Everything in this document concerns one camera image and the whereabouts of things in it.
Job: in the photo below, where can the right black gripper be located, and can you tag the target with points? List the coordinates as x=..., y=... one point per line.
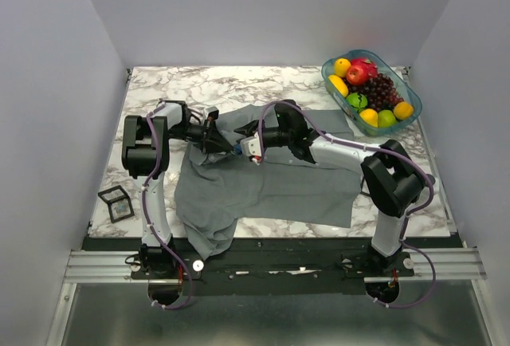
x=249, y=129

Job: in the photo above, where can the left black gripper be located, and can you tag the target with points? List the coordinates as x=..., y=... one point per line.
x=213, y=140

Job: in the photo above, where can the grey button shirt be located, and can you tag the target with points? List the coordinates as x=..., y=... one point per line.
x=214, y=191

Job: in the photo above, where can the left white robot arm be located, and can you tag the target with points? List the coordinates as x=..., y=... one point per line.
x=146, y=157

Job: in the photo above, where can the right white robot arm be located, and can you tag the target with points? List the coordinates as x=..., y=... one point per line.
x=397, y=186

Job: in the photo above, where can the yellow mango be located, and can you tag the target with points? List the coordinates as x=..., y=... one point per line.
x=339, y=85

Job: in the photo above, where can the green striped melon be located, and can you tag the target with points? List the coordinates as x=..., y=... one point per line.
x=357, y=101

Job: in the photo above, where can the orange at tub back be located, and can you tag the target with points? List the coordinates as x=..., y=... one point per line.
x=341, y=66

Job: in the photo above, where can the orange at tub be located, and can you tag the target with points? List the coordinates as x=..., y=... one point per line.
x=403, y=110
x=341, y=66

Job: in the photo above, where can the red apple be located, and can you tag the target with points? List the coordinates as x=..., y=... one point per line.
x=357, y=75

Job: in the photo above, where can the yellow pear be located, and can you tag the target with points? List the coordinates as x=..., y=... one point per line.
x=370, y=116

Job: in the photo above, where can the clear teal fruit tub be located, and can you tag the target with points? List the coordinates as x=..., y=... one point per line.
x=383, y=68

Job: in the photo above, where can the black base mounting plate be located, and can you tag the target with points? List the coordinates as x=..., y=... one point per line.
x=341, y=259

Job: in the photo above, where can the pink dragon fruit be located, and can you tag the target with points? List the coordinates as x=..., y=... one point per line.
x=368, y=64

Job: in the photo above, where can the dark purple grapes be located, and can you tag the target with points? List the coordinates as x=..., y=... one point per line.
x=380, y=92

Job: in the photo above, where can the orange at tub front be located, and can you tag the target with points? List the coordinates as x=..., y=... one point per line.
x=403, y=110

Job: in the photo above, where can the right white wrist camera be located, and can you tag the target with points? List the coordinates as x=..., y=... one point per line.
x=251, y=148

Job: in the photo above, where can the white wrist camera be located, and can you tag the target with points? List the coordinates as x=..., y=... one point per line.
x=251, y=148
x=210, y=113

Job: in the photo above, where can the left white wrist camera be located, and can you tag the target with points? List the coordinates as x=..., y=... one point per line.
x=210, y=113

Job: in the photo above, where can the left black square frame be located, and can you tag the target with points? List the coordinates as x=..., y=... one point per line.
x=118, y=203

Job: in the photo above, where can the black square frame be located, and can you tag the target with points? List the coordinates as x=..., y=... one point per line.
x=118, y=203
x=362, y=191

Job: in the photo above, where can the right black square frame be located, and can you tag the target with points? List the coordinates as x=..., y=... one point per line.
x=362, y=191

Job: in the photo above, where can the aluminium rail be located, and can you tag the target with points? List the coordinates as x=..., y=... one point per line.
x=453, y=264

